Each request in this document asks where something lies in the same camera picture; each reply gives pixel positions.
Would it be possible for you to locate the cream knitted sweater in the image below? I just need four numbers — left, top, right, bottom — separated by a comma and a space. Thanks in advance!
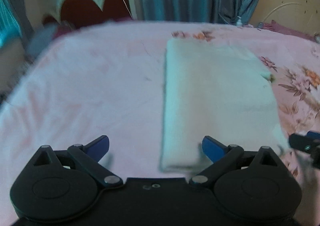
161, 38, 289, 172

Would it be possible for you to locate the pink floral bed sheet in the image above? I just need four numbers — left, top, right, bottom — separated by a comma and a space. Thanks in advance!
1, 21, 319, 225

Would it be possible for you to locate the magenta pillow right bed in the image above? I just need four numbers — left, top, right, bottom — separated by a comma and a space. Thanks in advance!
257, 20, 316, 42

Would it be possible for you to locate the blue grey pillow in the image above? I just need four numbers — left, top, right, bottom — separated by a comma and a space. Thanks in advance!
25, 22, 74, 60

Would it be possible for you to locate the white pump bottle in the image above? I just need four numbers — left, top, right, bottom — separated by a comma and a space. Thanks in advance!
236, 16, 243, 27

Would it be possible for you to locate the cream round headboard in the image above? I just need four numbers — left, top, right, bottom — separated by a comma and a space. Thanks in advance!
249, 0, 319, 36

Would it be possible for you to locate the red heart-shaped headboard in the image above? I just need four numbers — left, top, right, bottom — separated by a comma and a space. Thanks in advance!
41, 0, 137, 29

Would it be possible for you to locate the window with teal curtain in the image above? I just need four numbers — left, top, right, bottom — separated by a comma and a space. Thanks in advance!
0, 0, 21, 48

